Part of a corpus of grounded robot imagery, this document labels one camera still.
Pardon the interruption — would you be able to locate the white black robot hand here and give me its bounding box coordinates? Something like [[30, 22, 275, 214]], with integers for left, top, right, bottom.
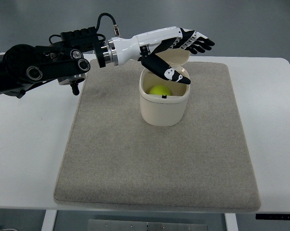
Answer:
[[111, 26, 215, 85]]

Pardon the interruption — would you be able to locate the yellow tennis ball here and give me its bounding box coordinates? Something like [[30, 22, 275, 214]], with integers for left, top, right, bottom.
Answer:
[[149, 85, 171, 96]]

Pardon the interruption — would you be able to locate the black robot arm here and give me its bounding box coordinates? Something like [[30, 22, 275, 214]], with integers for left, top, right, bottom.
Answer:
[[0, 13, 119, 99]]

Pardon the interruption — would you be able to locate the beige lidded plastic bin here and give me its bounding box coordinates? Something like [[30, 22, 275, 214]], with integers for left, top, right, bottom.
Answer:
[[138, 47, 191, 127]]

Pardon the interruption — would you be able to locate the grey felt mat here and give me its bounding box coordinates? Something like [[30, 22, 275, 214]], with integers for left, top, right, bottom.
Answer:
[[53, 61, 261, 212]]

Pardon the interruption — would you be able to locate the white table leg left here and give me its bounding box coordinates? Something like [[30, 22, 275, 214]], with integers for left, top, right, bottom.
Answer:
[[41, 210, 57, 231]]

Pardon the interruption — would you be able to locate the white table leg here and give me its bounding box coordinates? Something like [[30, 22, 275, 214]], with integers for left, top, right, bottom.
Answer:
[[224, 213, 238, 231], [41, 210, 57, 231]]

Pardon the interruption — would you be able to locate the white table leg right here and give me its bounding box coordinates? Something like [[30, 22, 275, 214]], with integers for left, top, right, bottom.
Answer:
[[224, 213, 238, 231]]

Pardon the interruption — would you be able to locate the black desk control panel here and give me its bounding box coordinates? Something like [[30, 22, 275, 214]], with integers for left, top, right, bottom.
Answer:
[[255, 213, 290, 221]]

